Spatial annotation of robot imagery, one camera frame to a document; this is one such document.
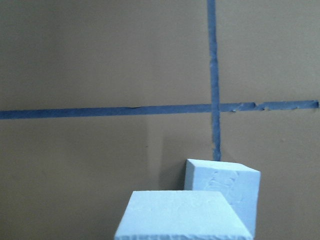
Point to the light blue block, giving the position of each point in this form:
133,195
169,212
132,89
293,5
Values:
239,184
180,215

